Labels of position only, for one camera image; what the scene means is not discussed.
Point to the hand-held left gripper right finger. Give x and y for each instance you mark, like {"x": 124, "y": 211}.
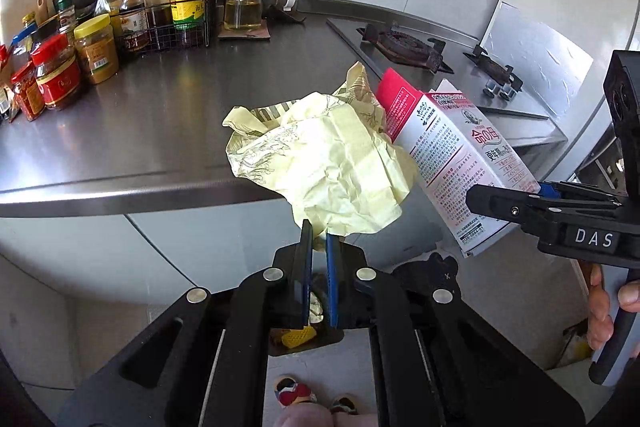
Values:
{"x": 332, "y": 287}

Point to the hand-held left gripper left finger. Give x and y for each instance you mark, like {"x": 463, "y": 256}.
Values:
{"x": 305, "y": 287}

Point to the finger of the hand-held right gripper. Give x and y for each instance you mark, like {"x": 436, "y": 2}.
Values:
{"x": 550, "y": 219}
{"x": 575, "y": 192}

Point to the pink and white carton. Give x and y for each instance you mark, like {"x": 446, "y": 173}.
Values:
{"x": 450, "y": 147}

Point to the person's right hand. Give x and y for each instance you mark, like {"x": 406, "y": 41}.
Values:
{"x": 597, "y": 312}

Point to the yellow mesh sponge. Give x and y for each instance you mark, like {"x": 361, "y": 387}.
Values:
{"x": 300, "y": 337}

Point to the black bear-shaped mat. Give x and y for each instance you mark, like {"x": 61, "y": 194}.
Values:
{"x": 425, "y": 269}

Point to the colourful patterned slipper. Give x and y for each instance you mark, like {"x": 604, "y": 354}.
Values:
{"x": 292, "y": 392}
{"x": 345, "y": 405}

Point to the person's left leg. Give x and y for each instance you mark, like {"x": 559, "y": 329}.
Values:
{"x": 305, "y": 419}

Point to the person's leg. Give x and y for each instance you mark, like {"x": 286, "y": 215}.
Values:
{"x": 352, "y": 422}
{"x": 305, "y": 419}

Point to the person's right leg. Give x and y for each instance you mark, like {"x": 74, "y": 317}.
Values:
{"x": 352, "y": 422}

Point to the small black stove grate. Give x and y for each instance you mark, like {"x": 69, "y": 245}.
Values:
{"x": 495, "y": 72}

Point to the steel gas stove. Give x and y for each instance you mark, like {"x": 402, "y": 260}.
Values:
{"x": 465, "y": 97}

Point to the white base cabinet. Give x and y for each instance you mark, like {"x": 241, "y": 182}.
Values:
{"x": 150, "y": 247}

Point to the large black stove grate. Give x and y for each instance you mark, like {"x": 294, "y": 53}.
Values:
{"x": 402, "y": 47}

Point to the cardboard coaster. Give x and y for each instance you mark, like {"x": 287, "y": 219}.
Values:
{"x": 245, "y": 35}

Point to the dark brown scrap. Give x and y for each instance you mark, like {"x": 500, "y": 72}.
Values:
{"x": 282, "y": 14}

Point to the yellow lid jar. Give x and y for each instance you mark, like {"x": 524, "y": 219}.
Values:
{"x": 97, "y": 52}

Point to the dark bottle with orange label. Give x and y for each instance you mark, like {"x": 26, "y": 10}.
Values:
{"x": 134, "y": 14}

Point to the large red lid jar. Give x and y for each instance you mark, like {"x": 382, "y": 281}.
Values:
{"x": 57, "y": 74}

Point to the small red sauce jar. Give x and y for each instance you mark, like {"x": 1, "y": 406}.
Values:
{"x": 27, "y": 94}

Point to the green cap spice jar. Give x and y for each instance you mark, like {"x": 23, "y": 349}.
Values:
{"x": 66, "y": 14}

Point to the blue lid jar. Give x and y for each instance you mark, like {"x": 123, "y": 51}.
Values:
{"x": 22, "y": 42}

